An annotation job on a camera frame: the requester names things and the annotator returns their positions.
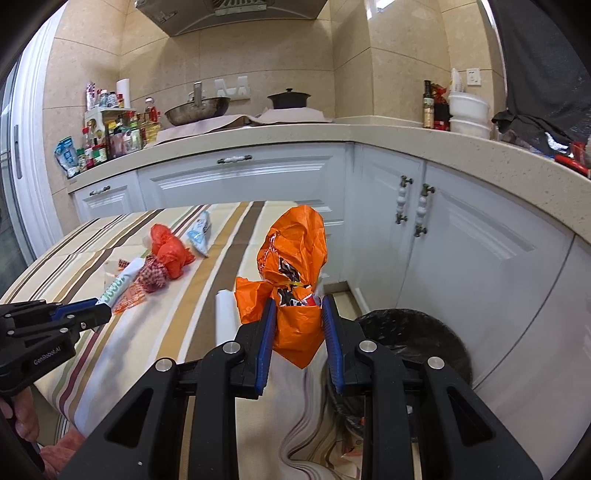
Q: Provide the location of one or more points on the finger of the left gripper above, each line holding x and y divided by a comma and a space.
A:
89, 318
40, 311

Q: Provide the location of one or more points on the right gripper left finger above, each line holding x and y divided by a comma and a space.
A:
141, 437

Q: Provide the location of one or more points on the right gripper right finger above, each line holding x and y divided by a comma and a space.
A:
419, 418

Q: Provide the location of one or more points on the white blue wipes packet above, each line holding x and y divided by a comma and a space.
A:
199, 233

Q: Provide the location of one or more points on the orange snack bag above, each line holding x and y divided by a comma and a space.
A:
289, 262

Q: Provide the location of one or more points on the black trash bin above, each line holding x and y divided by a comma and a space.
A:
412, 335

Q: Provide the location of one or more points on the red kitchen tool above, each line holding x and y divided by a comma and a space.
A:
577, 159

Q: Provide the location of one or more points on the person's left hand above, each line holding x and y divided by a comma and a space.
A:
21, 408

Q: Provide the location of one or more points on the small orange wrapper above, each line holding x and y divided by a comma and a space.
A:
131, 297

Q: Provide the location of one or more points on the white green tube wrapper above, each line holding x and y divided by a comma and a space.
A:
121, 283

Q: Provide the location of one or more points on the red checkered wrapper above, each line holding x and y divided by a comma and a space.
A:
152, 276

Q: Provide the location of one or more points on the striped tablecloth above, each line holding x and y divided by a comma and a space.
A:
289, 433

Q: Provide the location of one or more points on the orange plastic bag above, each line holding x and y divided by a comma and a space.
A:
169, 250

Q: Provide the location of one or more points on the blue white seasoning bag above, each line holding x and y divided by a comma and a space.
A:
66, 156

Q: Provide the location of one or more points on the white spice rack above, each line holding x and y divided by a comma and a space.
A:
98, 119

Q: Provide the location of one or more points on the cooking oil bottle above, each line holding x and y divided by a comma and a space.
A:
151, 125

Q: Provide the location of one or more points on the paper towel roll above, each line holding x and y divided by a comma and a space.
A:
123, 90

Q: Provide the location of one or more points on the steel wok pan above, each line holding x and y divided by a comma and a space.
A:
197, 107

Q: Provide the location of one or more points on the dark sauce bottle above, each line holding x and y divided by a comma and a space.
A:
428, 106

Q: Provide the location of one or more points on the red packaged goods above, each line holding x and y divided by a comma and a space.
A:
442, 114

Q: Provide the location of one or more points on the white stacked bowls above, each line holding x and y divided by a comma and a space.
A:
469, 115

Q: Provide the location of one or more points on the beige stove cover cloth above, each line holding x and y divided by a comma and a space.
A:
225, 122

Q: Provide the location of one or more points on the black lidded pot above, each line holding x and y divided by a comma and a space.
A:
289, 99

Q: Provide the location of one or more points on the range hood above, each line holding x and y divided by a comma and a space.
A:
178, 17

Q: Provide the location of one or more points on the black hanging cloth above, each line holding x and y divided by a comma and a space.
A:
546, 51

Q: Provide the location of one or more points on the small drawer handle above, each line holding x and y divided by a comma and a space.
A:
99, 191

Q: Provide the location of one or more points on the right cabinet door handle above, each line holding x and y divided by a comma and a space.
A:
422, 210

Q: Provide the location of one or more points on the cabinet door handle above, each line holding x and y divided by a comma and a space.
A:
402, 199
422, 210

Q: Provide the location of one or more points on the left cabinet door handle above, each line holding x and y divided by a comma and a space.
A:
402, 199

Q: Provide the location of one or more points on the wide drawer handle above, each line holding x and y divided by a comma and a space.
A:
234, 159

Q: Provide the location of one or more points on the white wall socket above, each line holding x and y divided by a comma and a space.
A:
474, 77

